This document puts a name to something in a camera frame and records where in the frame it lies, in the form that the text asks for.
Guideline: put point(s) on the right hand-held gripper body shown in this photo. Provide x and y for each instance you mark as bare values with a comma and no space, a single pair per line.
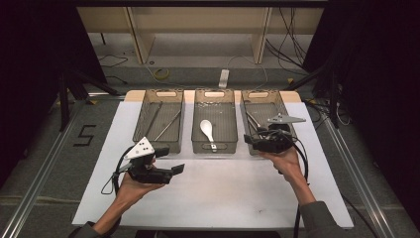
274,142

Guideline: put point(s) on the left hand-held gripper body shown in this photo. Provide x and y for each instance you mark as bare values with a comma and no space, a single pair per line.
148,173

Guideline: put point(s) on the steel fork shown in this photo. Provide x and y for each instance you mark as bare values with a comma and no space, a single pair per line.
252,125

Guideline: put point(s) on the steel table knife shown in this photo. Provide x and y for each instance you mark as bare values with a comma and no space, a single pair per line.
253,119

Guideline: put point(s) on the smoky clear plastic bin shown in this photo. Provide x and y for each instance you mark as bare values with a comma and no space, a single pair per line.
160,122
264,105
218,112

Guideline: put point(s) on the metal chopstick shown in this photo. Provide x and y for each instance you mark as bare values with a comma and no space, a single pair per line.
154,119
167,126

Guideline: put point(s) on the white ceramic spoon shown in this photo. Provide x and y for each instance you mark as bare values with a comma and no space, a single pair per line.
206,127

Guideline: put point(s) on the person's left hand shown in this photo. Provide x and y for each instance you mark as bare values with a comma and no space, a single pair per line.
135,191

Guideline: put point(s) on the person's right hand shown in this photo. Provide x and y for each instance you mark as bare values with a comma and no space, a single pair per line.
290,165

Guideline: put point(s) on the white power strip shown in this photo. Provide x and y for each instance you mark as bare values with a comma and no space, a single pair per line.
224,78

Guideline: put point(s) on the black metal stand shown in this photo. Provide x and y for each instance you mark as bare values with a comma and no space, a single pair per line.
64,99
334,99

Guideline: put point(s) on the yellow tape roll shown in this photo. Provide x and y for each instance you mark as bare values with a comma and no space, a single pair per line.
161,74

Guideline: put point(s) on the light wooden shelf unit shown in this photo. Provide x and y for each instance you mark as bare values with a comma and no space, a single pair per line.
198,23

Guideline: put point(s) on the aluminium floor rail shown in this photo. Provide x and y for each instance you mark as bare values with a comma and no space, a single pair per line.
36,185
356,178

